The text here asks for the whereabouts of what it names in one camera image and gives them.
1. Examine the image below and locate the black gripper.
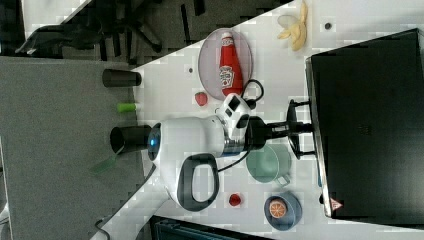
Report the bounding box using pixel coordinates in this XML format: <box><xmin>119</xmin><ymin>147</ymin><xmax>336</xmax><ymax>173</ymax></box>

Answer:
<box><xmin>244</xmin><ymin>116</ymin><xmax>312</xmax><ymax>151</ymax></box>

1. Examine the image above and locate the black toaster oven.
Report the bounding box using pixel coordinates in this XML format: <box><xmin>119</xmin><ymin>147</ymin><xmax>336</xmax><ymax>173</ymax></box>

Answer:
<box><xmin>306</xmin><ymin>29</ymin><xmax>424</xmax><ymax>229</ymax></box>

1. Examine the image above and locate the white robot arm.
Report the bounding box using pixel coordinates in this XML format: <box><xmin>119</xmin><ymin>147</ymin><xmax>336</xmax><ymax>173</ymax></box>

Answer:
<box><xmin>90</xmin><ymin>93</ymin><xmax>313</xmax><ymax>240</ymax></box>

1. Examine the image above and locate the green mug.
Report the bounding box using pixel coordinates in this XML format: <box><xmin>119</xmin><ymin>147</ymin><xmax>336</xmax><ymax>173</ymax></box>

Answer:
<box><xmin>246</xmin><ymin>144</ymin><xmax>292</xmax><ymax>187</ymax></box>

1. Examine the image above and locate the blue bowl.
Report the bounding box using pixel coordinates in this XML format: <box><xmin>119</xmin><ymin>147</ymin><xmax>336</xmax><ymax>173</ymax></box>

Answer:
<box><xmin>264</xmin><ymin>191</ymin><xmax>302</xmax><ymax>231</ymax></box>

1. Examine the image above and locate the orange slice toy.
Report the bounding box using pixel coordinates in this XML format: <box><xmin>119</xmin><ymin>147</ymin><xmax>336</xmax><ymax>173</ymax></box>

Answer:
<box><xmin>269</xmin><ymin>199</ymin><xmax>287</xmax><ymax>219</ymax></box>

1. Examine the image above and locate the red ketchup bottle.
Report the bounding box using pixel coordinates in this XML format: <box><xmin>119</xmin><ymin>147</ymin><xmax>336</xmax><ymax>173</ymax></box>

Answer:
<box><xmin>219</xmin><ymin>32</ymin><xmax>243</xmax><ymax>96</ymax></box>

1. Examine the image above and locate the small red fruit toy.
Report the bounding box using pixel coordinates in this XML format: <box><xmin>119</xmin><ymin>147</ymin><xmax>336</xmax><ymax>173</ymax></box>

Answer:
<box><xmin>229</xmin><ymin>193</ymin><xmax>241</xmax><ymax>207</ymax></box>

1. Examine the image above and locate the red strawberry toy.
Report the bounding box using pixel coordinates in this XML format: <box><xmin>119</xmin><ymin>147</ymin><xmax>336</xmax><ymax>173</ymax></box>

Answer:
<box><xmin>195</xmin><ymin>92</ymin><xmax>208</xmax><ymax>106</ymax></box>

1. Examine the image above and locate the peeled banana toy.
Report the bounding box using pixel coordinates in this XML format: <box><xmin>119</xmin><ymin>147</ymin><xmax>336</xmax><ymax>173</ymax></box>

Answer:
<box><xmin>277</xmin><ymin>1</ymin><xmax>308</xmax><ymax>51</ymax></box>

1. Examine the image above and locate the pink round plate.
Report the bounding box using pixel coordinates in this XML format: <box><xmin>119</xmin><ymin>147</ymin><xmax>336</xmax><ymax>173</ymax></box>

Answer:
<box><xmin>198</xmin><ymin>28</ymin><xmax>252</xmax><ymax>101</ymax></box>

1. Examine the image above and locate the dark blue crate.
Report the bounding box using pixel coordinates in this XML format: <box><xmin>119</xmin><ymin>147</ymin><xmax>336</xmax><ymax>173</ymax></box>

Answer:
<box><xmin>150</xmin><ymin>215</ymin><xmax>271</xmax><ymax>240</ymax></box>

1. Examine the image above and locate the green marker pen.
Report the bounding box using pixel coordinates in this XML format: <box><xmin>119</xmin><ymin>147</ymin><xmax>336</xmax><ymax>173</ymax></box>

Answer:
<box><xmin>117</xmin><ymin>103</ymin><xmax>137</xmax><ymax>113</ymax></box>

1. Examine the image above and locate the black office chair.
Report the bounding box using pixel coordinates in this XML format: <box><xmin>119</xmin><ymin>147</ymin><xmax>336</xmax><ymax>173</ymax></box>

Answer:
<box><xmin>14</xmin><ymin>0</ymin><xmax>208</xmax><ymax>64</ymax></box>

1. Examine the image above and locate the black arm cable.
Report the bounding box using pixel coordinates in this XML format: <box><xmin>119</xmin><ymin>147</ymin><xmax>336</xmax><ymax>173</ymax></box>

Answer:
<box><xmin>94</xmin><ymin>78</ymin><xmax>265</xmax><ymax>240</ymax></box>

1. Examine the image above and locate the black cylinder post lower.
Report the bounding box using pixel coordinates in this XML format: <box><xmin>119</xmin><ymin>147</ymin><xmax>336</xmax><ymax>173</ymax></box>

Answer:
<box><xmin>110</xmin><ymin>125</ymin><xmax>151</xmax><ymax>154</ymax></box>

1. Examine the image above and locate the black cylinder post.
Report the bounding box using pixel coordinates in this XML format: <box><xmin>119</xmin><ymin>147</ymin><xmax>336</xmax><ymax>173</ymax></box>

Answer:
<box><xmin>102</xmin><ymin>69</ymin><xmax>142</xmax><ymax>88</ymax></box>
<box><xmin>110</xmin><ymin>125</ymin><xmax>151</xmax><ymax>154</ymax></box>

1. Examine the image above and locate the black cylinder post upper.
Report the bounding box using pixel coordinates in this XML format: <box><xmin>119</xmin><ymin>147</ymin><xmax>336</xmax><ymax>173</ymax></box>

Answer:
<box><xmin>102</xmin><ymin>69</ymin><xmax>142</xmax><ymax>88</ymax></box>

